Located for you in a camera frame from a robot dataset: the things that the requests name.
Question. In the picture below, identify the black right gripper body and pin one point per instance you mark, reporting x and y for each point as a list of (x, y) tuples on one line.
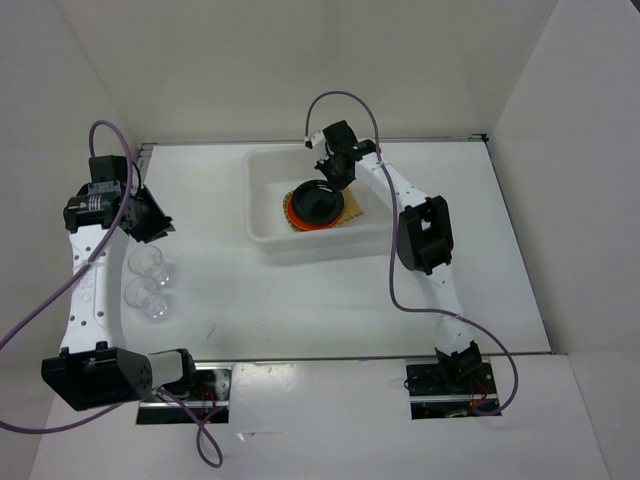
[(331, 159)]

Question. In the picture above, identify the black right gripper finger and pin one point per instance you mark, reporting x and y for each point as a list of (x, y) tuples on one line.
[(344, 178), (326, 168)]

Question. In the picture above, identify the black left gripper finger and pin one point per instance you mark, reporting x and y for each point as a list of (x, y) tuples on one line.
[(152, 216), (146, 235)]

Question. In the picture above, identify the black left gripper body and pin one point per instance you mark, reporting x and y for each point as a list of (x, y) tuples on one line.
[(147, 221)]

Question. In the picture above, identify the woven bamboo tray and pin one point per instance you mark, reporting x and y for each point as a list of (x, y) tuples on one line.
[(351, 210)]

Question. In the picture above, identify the black round plate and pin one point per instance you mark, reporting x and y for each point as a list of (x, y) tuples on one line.
[(317, 202)]

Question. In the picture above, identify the orange plastic plate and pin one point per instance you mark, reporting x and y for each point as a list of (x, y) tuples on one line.
[(296, 223)]

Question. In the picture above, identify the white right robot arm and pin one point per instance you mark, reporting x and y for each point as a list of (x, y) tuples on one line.
[(422, 240)]

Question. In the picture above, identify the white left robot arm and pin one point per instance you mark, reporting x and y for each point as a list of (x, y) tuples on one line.
[(94, 367)]

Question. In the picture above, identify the translucent white plastic bin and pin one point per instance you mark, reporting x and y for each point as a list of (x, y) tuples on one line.
[(269, 174)]

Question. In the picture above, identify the clear plastic cup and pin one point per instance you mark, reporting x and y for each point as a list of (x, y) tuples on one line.
[(145, 294), (149, 261)]

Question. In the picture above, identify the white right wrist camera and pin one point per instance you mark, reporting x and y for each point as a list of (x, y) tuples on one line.
[(311, 141)]

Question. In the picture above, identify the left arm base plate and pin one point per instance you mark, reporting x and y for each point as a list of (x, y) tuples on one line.
[(208, 399)]

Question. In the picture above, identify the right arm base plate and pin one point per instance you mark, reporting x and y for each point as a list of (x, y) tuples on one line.
[(431, 398)]

